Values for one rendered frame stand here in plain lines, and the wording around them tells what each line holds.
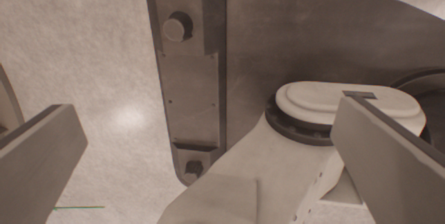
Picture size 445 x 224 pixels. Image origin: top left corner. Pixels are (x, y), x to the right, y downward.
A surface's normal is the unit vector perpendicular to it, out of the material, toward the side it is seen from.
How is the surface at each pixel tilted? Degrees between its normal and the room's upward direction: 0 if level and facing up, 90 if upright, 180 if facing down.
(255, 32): 0
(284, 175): 90
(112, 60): 0
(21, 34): 0
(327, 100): 90
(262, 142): 90
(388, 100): 90
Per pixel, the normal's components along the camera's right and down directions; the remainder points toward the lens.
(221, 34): 0.58, 0.41
